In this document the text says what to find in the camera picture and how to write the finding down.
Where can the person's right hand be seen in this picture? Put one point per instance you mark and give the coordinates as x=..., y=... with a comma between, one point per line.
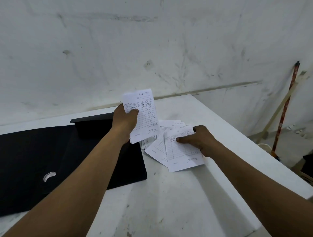
x=204, y=142

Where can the person's left hand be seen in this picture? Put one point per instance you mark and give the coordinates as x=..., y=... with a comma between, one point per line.
x=122, y=122

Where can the person's right thumb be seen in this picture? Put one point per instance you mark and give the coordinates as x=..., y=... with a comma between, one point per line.
x=185, y=139

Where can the person's left thumb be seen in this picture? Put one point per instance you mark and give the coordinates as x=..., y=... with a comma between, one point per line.
x=134, y=111

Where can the stack of white receipts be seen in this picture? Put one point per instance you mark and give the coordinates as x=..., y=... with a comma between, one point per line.
x=146, y=114

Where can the single white receipt slip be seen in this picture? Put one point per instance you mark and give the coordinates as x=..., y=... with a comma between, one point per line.
x=182, y=156

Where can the person's left forearm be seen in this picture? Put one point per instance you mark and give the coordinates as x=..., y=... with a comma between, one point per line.
x=73, y=185

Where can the person's right forearm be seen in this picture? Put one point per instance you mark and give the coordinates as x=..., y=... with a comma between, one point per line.
x=259, y=193

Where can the loose pile of paper receipts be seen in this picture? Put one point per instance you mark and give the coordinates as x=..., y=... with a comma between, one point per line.
x=159, y=146

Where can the pale wooden stick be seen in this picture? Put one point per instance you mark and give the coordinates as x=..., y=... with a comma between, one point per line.
x=278, y=112

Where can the black bag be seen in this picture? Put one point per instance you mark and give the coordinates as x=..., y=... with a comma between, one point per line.
x=308, y=162

